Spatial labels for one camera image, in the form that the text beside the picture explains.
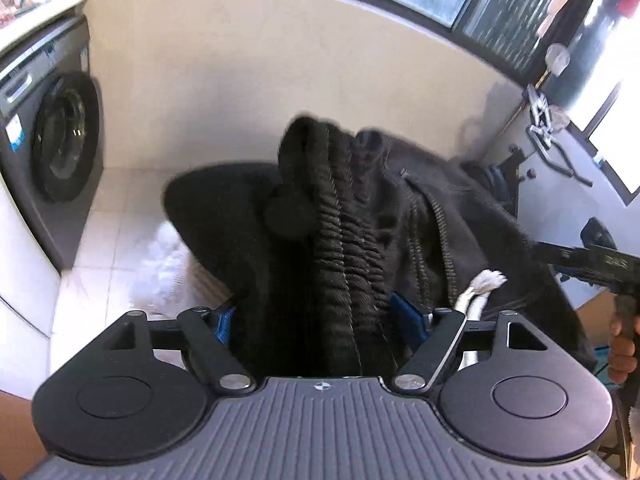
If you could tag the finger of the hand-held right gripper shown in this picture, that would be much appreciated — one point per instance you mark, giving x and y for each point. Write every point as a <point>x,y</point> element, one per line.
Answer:
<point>560,255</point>

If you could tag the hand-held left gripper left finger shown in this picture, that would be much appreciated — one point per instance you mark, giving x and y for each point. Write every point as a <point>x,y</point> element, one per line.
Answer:
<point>225,321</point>

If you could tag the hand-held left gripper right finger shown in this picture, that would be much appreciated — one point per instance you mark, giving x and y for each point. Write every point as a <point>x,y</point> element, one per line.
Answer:
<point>407,320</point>

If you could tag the person's right hand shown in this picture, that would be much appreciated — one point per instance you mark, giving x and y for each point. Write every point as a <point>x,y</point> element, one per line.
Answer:
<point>627,355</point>

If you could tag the brown cardboard box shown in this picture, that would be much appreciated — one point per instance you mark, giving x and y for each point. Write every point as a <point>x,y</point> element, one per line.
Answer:
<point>595,315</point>

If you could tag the white fluffy cloth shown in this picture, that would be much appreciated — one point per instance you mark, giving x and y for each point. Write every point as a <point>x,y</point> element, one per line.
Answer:
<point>170,260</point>

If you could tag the exercise bike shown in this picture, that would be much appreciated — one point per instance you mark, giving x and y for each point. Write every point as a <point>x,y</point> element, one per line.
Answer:
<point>545,135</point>

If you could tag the white appliance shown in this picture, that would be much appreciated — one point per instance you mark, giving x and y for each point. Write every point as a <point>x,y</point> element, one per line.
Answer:
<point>25,285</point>

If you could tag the grey washing machine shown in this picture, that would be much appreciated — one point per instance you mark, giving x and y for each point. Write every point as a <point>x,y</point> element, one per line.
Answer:
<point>65,135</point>

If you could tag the white countertop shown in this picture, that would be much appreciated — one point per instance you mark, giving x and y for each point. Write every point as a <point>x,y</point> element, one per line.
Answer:
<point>45,5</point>

